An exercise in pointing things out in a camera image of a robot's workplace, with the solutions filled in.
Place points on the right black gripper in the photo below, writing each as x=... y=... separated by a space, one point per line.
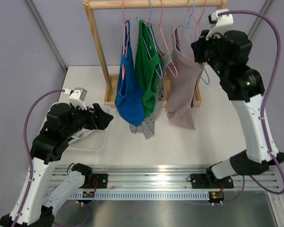
x=199 y=45

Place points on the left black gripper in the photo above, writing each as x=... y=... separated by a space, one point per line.
x=100 y=119

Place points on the pink hanger of striped top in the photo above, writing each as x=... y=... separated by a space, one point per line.
x=193 y=23

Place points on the blue hanger of mauve top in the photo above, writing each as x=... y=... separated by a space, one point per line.
x=185 y=24

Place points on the mauve pink tank top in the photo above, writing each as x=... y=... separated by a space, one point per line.
x=181 y=100

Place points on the grey tank top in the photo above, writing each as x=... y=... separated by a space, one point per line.
x=147 y=127

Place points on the green tank top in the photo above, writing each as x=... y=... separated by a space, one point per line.
x=147 y=67

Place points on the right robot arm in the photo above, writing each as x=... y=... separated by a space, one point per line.
x=227 y=54

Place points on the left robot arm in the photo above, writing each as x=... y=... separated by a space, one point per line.
x=63 y=121

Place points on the blue tank top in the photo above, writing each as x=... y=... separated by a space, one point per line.
x=128 y=95

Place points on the pink hanger of blue top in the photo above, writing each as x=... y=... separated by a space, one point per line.
x=125 y=41

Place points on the white plastic basket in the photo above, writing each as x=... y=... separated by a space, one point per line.
x=89 y=140

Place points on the wooden clothes rack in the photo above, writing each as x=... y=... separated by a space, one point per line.
x=89 y=6

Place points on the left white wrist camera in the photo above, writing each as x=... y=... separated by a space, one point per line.
x=76 y=98

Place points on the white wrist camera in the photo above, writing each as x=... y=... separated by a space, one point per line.
x=221 y=21
x=76 y=98

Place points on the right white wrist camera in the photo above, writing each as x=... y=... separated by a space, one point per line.
x=221 y=21

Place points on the white slotted cable duct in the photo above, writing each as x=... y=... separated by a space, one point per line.
x=141 y=195

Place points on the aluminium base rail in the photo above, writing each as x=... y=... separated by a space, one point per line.
x=162 y=178

